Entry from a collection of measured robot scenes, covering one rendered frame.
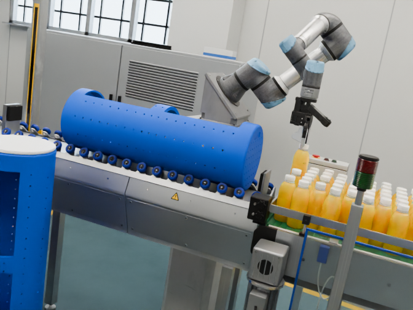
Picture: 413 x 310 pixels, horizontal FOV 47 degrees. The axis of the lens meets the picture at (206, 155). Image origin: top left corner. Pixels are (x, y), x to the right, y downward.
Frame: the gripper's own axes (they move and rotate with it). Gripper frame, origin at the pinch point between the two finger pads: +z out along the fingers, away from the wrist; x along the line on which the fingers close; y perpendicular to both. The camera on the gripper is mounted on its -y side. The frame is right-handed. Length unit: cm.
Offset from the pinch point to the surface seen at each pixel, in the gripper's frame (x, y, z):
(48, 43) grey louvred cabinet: -159, 263, -15
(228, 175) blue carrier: 22.5, 23.7, 14.4
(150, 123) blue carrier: 22, 61, 1
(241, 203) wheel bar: 21.4, 16.6, 24.9
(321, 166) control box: -14.3, -7.4, 9.8
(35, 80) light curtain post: -20, 158, 0
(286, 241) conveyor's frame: 32.7, -5.2, 30.7
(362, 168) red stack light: 49, -26, -5
